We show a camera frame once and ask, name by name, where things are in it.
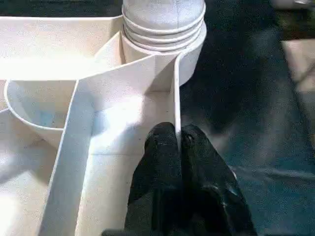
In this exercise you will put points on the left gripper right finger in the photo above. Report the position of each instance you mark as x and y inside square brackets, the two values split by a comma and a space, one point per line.
[209, 189]

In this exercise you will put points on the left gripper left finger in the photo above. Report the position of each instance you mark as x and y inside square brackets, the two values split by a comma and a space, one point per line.
[160, 172]

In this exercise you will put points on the white plastic table leg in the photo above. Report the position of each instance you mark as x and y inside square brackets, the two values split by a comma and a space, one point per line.
[162, 14]

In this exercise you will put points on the white plastic table top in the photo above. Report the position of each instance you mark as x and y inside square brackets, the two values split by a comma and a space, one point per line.
[49, 49]

